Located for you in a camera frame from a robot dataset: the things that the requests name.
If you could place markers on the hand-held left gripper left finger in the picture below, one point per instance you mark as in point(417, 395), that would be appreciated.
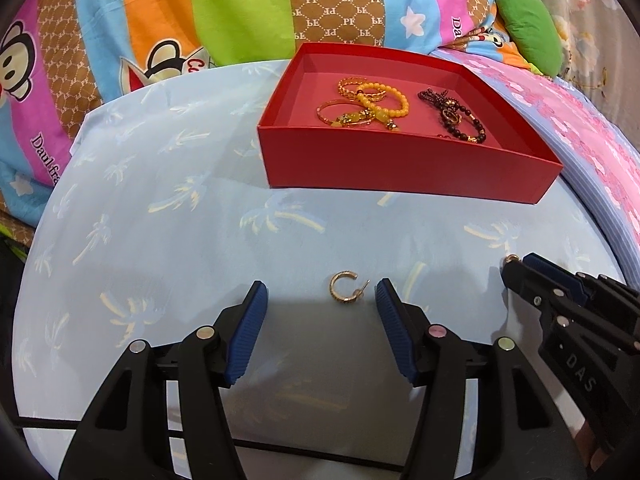
point(245, 337)

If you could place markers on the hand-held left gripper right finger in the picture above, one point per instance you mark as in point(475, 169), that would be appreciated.
point(395, 337)

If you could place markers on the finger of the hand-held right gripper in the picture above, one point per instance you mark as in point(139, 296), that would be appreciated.
point(530, 282)
point(547, 265)

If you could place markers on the gold hoop earring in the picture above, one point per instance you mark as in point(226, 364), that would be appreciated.
point(510, 259)
point(334, 291)

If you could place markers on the red cardboard box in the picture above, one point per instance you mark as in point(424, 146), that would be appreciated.
point(400, 170)

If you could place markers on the thin gold charm bangle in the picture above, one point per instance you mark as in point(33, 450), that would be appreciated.
point(325, 115)

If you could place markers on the person's right hand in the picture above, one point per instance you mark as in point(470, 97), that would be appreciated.
point(589, 435)

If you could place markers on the pink floral blanket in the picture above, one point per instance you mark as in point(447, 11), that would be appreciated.
point(600, 160)

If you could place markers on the light blue palm print cloth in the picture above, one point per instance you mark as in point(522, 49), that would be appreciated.
point(175, 240)

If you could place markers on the grey floral cloth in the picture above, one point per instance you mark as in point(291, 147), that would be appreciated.
point(595, 35)

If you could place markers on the green pillow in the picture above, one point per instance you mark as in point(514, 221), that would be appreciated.
point(530, 25)

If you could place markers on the colourful cartoon monkey blanket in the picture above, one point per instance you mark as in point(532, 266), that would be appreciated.
point(150, 20)

